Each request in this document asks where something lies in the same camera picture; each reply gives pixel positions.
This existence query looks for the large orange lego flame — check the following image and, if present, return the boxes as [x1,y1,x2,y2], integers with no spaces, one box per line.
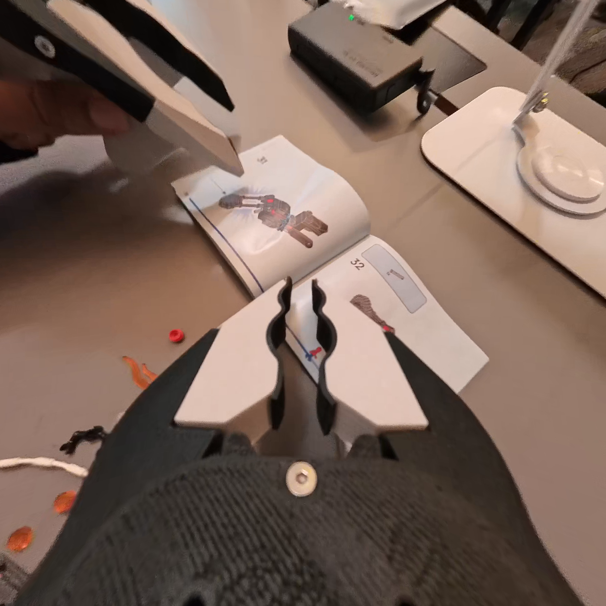
[122,356,159,390]

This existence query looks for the white instruction booklet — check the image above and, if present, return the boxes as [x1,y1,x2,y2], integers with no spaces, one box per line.
[171,135,490,394]

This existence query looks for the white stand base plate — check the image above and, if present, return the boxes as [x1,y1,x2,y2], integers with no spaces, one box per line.
[420,0,606,300]

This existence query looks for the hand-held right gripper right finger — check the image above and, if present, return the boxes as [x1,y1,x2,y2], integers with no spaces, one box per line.
[312,279,430,448]

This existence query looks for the black table cable hatch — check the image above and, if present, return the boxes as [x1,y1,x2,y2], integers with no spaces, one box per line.
[393,24,488,106]

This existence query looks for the black rectangular box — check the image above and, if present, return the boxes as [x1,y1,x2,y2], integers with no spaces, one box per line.
[287,0,425,114]

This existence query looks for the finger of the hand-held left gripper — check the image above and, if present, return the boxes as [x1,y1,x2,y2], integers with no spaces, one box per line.
[85,0,236,113]
[47,0,245,177]

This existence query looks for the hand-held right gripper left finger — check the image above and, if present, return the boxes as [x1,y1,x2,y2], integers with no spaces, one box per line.
[173,277,293,448]

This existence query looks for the person's left hand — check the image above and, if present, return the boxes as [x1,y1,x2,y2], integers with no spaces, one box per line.
[0,80,131,151]

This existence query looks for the black lego claw piece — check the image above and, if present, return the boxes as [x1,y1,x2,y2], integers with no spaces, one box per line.
[59,425,109,455]

